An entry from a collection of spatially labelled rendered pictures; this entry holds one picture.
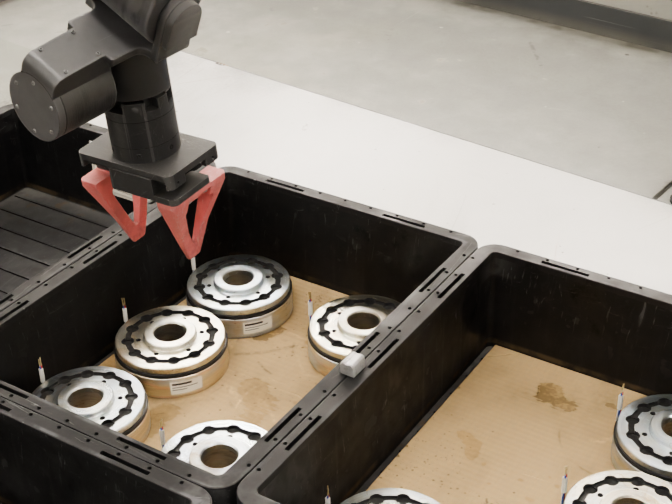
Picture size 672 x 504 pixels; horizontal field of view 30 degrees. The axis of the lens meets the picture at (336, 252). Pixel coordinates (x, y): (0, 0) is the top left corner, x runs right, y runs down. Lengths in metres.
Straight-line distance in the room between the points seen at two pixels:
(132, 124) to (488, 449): 0.40
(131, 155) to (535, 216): 0.76
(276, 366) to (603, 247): 0.58
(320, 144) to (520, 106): 1.83
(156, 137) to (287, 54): 2.95
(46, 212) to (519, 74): 2.54
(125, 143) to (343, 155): 0.81
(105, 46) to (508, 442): 0.46
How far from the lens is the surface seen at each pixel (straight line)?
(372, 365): 1.01
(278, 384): 1.14
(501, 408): 1.12
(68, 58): 0.95
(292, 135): 1.87
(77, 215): 1.43
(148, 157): 1.03
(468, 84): 3.75
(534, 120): 3.54
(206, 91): 2.02
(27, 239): 1.40
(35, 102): 0.97
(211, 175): 1.06
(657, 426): 1.06
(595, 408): 1.13
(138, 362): 1.13
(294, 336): 1.20
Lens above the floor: 1.53
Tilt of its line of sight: 32 degrees down
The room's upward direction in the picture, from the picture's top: 1 degrees counter-clockwise
